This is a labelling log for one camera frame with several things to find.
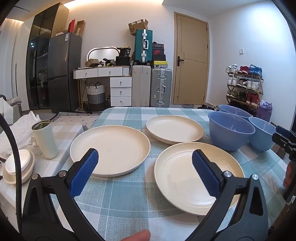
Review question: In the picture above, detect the person's right hand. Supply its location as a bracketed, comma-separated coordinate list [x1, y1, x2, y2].
[283, 162, 294, 189]

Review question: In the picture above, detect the black cable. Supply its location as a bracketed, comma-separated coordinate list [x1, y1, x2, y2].
[0, 113, 23, 241]

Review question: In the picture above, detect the small white bowl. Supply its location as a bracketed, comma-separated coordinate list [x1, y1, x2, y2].
[5, 149, 31, 175]

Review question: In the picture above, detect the light blue bowl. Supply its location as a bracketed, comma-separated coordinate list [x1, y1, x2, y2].
[248, 117, 277, 151]

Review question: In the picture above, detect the cream tumbler cup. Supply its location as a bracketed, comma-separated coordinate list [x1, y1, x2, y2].
[31, 120, 58, 159]

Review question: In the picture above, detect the teal suitcase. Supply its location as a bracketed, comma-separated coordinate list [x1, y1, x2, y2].
[135, 29, 153, 66]

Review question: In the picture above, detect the beige checked cloth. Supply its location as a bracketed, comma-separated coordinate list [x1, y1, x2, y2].
[0, 123, 84, 209]

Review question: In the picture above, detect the black bag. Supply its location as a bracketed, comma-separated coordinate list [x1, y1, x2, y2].
[116, 47, 134, 66]

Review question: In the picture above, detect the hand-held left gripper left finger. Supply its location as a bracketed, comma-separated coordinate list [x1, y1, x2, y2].
[21, 148, 105, 241]

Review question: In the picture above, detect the gold shoe rack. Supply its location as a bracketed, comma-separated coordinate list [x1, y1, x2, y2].
[226, 70, 264, 108]

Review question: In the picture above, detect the stack of small white dishes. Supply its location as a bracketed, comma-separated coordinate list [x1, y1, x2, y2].
[2, 152, 36, 184]

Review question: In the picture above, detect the dark glass cabinet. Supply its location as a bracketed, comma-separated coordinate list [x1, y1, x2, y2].
[25, 2, 70, 110]

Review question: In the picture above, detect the pile of loose shoes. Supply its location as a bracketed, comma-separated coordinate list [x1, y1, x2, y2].
[196, 104, 219, 111]

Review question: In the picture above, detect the shoe rack with shoes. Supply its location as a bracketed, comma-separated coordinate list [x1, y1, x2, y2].
[226, 64, 263, 105]

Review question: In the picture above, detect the purple bag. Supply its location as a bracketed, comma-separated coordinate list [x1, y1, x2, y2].
[257, 101, 273, 123]

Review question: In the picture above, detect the white dresser with drawers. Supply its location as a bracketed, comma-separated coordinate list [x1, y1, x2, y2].
[73, 66, 133, 110]

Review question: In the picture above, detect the person's left hand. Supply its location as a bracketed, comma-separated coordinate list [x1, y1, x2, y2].
[122, 229, 151, 241]

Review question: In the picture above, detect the white curtain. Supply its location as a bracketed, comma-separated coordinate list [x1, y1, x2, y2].
[0, 19, 26, 98]

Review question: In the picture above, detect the tan wooden door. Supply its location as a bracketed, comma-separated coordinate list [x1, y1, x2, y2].
[172, 12, 210, 105]

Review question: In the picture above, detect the woven laundry basket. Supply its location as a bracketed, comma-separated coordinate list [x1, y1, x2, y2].
[86, 82, 106, 112]

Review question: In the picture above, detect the beige suitcase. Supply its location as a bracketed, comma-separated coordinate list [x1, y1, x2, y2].
[132, 65, 152, 107]

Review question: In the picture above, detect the large cream plate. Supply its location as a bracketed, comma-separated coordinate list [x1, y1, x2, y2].
[70, 125, 151, 178]
[154, 142, 245, 216]
[146, 115, 205, 145]

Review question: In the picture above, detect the grey refrigerator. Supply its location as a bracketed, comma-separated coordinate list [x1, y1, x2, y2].
[48, 32, 83, 113]

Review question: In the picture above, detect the silver suitcase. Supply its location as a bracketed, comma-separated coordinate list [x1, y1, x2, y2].
[150, 68, 173, 108]

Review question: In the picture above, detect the open cardboard box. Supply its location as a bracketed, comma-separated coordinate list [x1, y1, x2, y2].
[128, 19, 149, 36]

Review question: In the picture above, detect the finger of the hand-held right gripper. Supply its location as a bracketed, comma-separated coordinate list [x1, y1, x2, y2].
[272, 126, 296, 161]

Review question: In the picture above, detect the oval mirror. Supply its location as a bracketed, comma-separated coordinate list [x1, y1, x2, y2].
[87, 46, 119, 63]

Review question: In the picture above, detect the white dotted mat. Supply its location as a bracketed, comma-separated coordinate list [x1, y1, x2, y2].
[53, 116, 99, 131]

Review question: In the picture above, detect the teal checked tablecloth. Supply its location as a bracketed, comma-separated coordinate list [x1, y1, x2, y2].
[50, 107, 287, 241]

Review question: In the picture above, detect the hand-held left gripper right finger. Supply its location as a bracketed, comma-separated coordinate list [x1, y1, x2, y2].
[187, 149, 269, 241]

